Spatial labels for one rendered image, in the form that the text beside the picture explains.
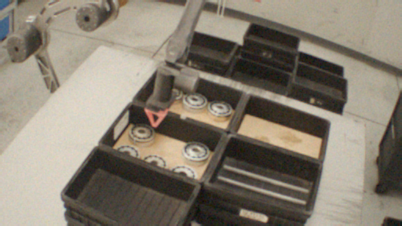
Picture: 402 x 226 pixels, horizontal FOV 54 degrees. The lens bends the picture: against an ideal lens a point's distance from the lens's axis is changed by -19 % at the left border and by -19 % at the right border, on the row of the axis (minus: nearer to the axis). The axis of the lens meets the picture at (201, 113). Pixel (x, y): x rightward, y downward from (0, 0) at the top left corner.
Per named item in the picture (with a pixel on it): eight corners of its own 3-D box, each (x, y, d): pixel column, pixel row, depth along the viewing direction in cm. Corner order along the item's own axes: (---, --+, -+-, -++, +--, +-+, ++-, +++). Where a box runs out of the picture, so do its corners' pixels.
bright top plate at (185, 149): (177, 154, 176) (177, 152, 175) (189, 139, 183) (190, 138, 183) (202, 165, 173) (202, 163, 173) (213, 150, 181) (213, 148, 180)
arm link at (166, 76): (162, 60, 147) (155, 67, 143) (183, 67, 146) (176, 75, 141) (159, 78, 151) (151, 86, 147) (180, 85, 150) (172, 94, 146)
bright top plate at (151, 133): (124, 135, 179) (124, 133, 179) (137, 122, 187) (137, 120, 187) (146, 145, 177) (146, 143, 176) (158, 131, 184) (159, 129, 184)
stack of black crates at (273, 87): (217, 121, 313) (225, 77, 293) (228, 97, 337) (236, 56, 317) (275, 139, 307) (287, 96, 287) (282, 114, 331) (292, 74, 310)
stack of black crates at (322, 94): (275, 139, 307) (291, 82, 280) (282, 114, 330) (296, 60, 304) (327, 154, 301) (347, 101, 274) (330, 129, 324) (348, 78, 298)
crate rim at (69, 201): (59, 199, 139) (58, 195, 138) (96, 148, 163) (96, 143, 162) (169, 248, 132) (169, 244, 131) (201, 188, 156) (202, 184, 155)
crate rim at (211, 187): (201, 188, 156) (202, 184, 155) (227, 137, 180) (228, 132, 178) (309, 220, 149) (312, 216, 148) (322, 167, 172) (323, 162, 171)
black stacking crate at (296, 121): (223, 156, 185) (228, 133, 179) (243, 114, 209) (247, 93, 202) (314, 184, 178) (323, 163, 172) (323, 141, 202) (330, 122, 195)
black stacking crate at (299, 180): (198, 206, 162) (202, 184, 155) (222, 156, 185) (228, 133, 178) (300, 235, 155) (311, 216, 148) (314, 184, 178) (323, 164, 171)
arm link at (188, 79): (174, 52, 153) (170, 43, 144) (208, 64, 151) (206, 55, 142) (159, 86, 151) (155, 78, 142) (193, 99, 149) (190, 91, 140)
